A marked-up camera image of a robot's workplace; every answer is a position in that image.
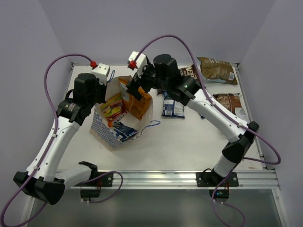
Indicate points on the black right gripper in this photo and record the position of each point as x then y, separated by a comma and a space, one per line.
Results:
148, 67

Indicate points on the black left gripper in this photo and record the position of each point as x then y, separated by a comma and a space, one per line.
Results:
102, 92

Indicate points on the orange brown snack bag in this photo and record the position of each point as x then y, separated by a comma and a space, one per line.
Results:
130, 103

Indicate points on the blue checkered paper bag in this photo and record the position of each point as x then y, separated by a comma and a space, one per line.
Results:
102, 132

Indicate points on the dark blue snack bag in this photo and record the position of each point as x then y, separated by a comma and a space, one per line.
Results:
172, 108

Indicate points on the blue white milk snack pack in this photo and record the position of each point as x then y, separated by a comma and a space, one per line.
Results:
123, 132

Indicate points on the brown kettle chips bag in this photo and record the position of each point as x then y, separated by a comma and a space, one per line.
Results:
189, 73

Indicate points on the light blue snack bag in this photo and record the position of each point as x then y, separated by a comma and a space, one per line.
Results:
218, 71

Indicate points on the dark brown chips bag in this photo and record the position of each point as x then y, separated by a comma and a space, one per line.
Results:
232, 102

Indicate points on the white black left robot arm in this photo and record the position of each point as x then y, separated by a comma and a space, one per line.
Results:
41, 180

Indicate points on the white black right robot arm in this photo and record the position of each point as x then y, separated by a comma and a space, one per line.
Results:
239, 133

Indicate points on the colourful red candy bag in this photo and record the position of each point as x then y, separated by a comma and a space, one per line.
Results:
113, 109

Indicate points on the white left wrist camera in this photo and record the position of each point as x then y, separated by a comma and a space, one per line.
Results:
100, 71

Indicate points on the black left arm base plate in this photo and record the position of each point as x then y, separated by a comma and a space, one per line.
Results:
92, 190

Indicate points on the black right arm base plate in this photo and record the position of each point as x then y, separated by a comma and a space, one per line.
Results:
208, 179

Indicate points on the aluminium mounting rail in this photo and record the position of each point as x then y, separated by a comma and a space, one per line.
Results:
175, 180

